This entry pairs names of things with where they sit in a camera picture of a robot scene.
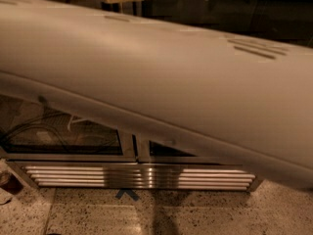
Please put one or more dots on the blue tape floor marker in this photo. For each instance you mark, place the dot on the blue tape floor marker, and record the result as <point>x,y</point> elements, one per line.
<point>128,192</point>

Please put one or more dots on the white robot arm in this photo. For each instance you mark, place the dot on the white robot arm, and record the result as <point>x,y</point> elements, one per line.
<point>244,100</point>

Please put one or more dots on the brown object at left edge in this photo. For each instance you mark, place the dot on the brown object at left edge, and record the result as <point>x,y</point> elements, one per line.
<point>9,182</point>

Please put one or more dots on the stainless glass door refrigerator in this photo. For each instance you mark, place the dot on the stainless glass door refrigerator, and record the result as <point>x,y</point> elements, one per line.
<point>49,147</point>

